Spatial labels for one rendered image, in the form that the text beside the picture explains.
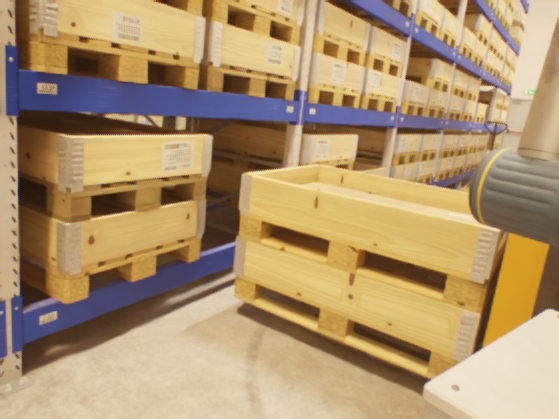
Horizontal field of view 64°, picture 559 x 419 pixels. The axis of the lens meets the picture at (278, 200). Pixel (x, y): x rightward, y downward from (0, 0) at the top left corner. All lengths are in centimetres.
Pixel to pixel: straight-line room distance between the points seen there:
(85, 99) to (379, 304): 147
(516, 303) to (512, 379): 136
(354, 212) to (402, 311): 46
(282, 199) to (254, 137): 137
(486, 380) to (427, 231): 136
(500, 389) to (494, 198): 65
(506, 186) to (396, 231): 87
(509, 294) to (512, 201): 85
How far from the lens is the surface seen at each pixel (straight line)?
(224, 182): 368
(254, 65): 263
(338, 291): 210
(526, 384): 58
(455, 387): 53
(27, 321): 203
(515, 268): 189
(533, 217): 111
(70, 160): 185
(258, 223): 225
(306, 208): 208
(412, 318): 200
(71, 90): 189
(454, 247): 187
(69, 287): 201
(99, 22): 194
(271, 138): 336
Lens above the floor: 117
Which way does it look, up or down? 12 degrees down
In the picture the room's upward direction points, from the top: 6 degrees clockwise
